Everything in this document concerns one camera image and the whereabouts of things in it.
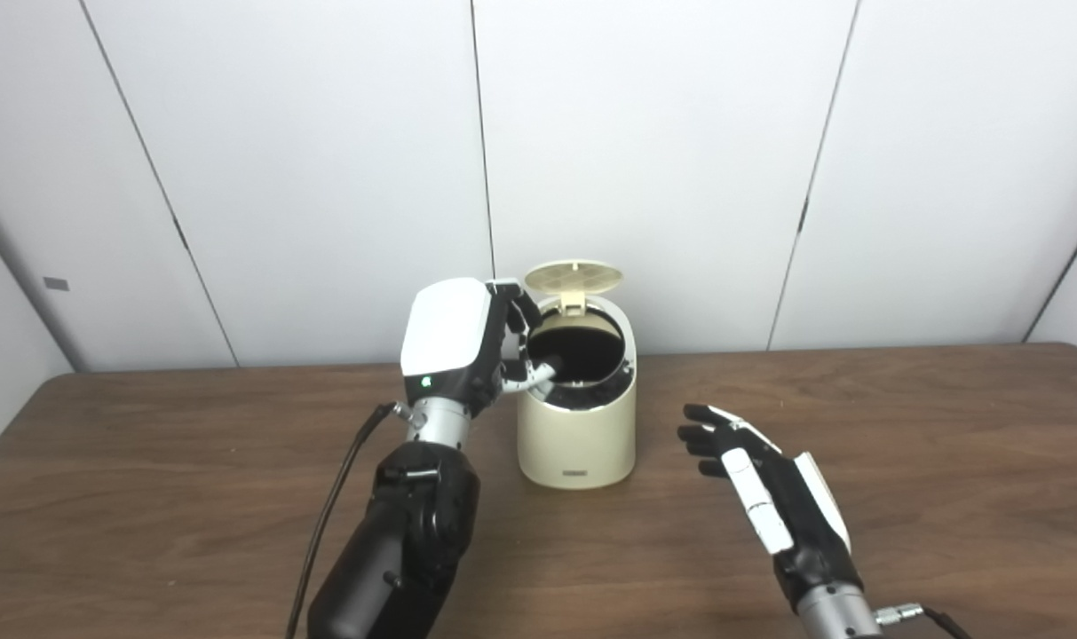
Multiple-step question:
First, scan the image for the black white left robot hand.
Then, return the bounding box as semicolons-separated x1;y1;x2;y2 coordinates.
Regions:
400;277;558;418

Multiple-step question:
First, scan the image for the cream round bin lid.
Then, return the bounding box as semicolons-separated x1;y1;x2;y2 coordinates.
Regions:
524;259;625;313

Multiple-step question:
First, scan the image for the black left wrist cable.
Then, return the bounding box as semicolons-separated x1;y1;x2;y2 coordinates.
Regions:
285;402;413;639

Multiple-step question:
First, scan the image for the cream-colored bin body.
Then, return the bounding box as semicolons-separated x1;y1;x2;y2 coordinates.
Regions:
516;296;637;490

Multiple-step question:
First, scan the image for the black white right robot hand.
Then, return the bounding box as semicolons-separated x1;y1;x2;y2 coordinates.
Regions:
677;404;864;613

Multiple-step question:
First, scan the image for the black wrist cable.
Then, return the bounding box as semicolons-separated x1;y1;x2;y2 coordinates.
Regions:
874;603;974;639
285;402;413;639

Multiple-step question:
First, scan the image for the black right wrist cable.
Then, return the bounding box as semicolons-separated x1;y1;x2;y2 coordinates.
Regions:
874;603;974;639

